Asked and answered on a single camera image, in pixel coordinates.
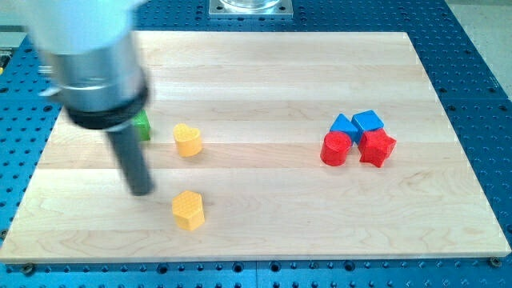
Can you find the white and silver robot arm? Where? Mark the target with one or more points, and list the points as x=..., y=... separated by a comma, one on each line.
x=89, y=47

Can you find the yellow heart block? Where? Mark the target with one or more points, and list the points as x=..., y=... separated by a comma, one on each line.
x=188, y=140

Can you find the green star block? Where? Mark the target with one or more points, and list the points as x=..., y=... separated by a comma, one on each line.
x=142, y=125

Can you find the red star block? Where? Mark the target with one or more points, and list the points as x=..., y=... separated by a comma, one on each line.
x=376, y=146

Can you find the light wooden board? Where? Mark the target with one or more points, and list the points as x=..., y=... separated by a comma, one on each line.
x=264, y=103

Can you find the red cylinder block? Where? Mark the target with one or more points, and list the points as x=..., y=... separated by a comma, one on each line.
x=335, y=148

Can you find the blue triangle block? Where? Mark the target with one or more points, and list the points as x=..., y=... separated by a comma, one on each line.
x=343, y=124

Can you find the yellow hexagon block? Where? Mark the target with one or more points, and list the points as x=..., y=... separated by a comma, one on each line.
x=187, y=209

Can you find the blue cube block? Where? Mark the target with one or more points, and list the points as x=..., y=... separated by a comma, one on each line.
x=366, y=121

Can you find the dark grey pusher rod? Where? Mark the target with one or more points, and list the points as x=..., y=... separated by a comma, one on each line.
x=125, y=144

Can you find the board clamp screw left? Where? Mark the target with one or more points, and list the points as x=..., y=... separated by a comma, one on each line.
x=28, y=269

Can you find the board clamp screw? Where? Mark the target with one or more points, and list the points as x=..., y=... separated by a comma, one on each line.
x=28, y=269
x=495, y=262

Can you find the board clamp screw right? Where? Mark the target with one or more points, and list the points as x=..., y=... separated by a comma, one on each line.
x=495, y=262

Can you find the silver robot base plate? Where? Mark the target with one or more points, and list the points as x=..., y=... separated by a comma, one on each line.
x=250, y=8

